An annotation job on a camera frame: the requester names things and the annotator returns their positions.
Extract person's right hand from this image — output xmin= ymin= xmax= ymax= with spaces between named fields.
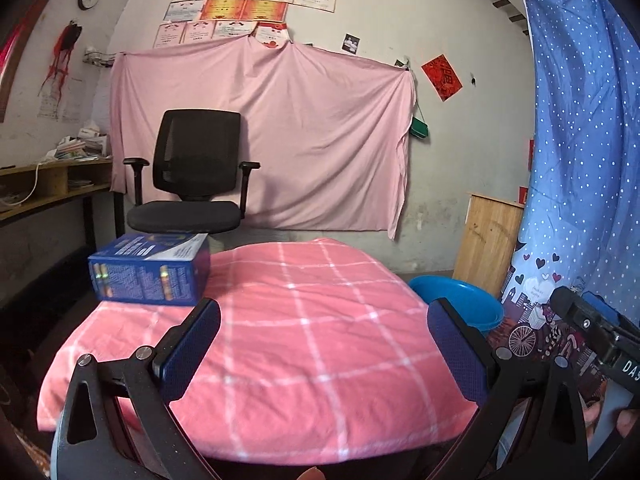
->
xmin=582 ymin=396 xmax=639 ymax=455

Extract person's left hand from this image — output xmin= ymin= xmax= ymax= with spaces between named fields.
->
xmin=296 ymin=467 xmax=326 ymax=480

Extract blue plastic basin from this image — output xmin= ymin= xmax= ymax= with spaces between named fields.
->
xmin=408 ymin=275 xmax=504 ymax=334

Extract blue cardboard box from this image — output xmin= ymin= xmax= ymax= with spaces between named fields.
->
xmin=88 ymin=233 xmax=210 ymax=307

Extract wooden board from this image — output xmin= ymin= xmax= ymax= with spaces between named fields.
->
xmin=452 ymin=193 xmax=524 ymax=298

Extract pink checked table cloth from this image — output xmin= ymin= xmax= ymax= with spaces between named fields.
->
xmin=37 ymin=237 xmax=478 ymax=466

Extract black office chair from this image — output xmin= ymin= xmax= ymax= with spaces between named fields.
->
xmin=124 ymin=108 xmax=260 ymax=234

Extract stack of papers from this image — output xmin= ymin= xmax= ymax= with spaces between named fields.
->
xmin=42 ymin=120 xmax=112 ymax=162

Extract wooden shelf desk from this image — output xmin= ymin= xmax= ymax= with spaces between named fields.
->
xmin=1 ymin=158 xmax=112 ymax=226

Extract green hanging pouch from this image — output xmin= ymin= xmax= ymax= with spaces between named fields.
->
xmin=409 ymin=117 xmax=430 ymax=140

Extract pink hanging sheet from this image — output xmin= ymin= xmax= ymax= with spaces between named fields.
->
xmin=110 ymin=36 xmax=416 ymax=235

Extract blue dotted curtain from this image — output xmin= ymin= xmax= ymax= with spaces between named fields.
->
xmin=491 ymin=0 xmax=639 ymax=401

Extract small black white photo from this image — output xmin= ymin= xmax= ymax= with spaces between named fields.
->
xmin=342 ymin=34 xmax=360 ymax=55

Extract red paper wall sign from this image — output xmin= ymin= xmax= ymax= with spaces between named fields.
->
xmin=421 ymin=54 xmax=463 ymax=102

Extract red tassel wall ornament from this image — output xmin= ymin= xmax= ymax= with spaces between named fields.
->
xmin=40 ymin=20 xmax=82 ymax=103

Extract wall certificates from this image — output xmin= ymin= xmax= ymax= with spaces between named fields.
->
xmin=153 ymin=0 xmax=337 ymax=49

